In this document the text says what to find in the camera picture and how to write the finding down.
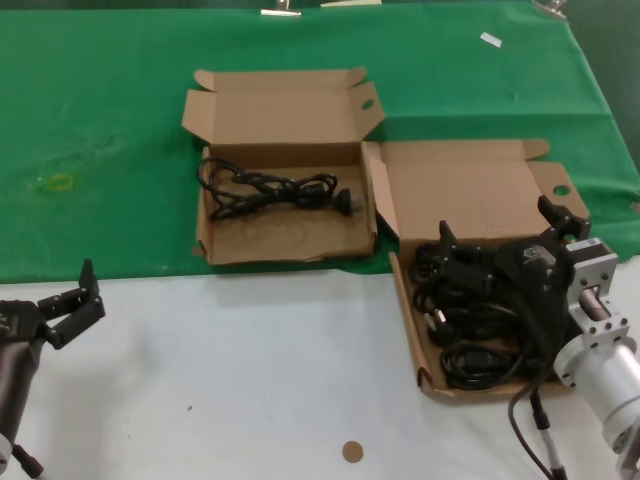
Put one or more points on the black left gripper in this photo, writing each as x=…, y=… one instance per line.
x=22, y=322

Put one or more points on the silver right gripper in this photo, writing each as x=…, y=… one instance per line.
x=595, y=272

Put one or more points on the torn-edge open cardboard box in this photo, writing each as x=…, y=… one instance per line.
x=285, y=242

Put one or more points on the green table cloth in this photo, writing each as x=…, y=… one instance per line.
x=100, y=100

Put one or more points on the brown cardboard disc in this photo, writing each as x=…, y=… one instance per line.
x=352, y=452

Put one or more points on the beige paper strip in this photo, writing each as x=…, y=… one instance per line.
x=350, y=3

